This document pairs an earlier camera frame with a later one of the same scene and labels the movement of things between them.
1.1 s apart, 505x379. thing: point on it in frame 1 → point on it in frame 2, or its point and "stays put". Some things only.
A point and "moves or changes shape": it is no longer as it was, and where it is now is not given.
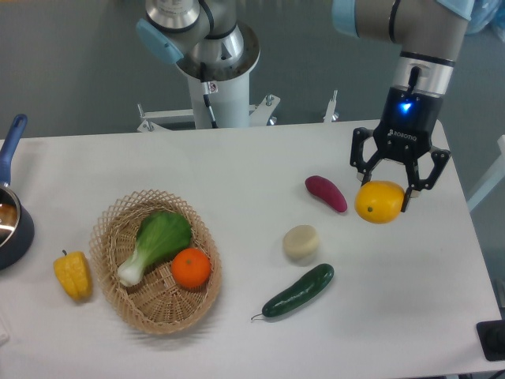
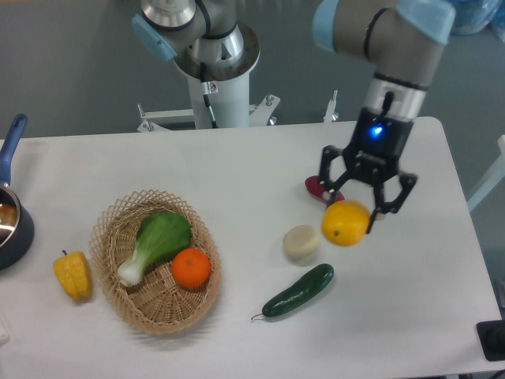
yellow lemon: x=379 y=201 moves or changes shape
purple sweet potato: x=323 y=188 stays put
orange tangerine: x=191 y=268 stays put
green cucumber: x=303 y=290 stays put
